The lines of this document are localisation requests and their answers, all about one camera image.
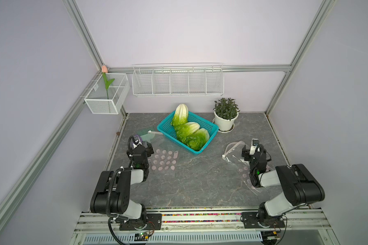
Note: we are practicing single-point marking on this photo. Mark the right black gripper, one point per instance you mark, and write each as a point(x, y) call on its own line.
point(246, 154)

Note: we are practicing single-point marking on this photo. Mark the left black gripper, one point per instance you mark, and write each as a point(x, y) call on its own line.
point(148, 150)

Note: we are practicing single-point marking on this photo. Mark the clear pink-trim zipper bag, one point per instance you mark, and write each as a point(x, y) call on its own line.
point(233, 156)

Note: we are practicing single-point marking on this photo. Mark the green chinese cabbage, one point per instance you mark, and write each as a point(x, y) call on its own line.
point(197, 140)
point(185, 130)

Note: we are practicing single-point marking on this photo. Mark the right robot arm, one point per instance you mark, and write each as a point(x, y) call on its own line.
point(299, 187)

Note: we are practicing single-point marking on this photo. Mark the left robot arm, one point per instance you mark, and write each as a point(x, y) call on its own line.
point(112, 193)

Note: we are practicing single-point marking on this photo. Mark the clear pink-dotted zipper bag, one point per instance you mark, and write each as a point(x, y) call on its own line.
point(163, 162)

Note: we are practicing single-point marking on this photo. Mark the pale upright chinese cabbage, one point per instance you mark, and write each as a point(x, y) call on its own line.
point(180, 116)

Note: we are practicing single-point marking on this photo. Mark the green toy scoop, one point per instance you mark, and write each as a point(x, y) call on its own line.
point(148, 134)

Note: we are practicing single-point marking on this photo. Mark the teal plastic basket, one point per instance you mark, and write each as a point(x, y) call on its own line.
point(167, 129)

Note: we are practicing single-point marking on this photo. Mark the potted green plant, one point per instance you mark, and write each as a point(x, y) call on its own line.
point(226, 112)

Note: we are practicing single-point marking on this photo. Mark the artificial pink tulip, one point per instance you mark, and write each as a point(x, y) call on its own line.
point(107, 81)

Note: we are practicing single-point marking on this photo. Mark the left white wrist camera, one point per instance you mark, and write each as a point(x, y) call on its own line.
point(136, 141)

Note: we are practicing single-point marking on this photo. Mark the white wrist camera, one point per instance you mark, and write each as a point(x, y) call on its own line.
point(254, 144)
point(136, 141)

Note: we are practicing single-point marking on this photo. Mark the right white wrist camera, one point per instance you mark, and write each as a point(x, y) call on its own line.
point(254, 144)

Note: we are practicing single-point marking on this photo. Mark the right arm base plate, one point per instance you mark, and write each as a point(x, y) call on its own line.
point(253, 220)

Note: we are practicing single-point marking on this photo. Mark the small white wire basket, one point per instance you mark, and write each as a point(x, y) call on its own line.
point(96, 98)

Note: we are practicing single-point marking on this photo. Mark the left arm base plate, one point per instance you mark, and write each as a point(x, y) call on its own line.
point(152, 221)

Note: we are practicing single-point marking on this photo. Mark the white slotted cable duct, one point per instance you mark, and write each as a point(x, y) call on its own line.
point(192, 237)

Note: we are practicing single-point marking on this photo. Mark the long white wire shelf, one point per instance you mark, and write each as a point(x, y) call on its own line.
point(178, 79)

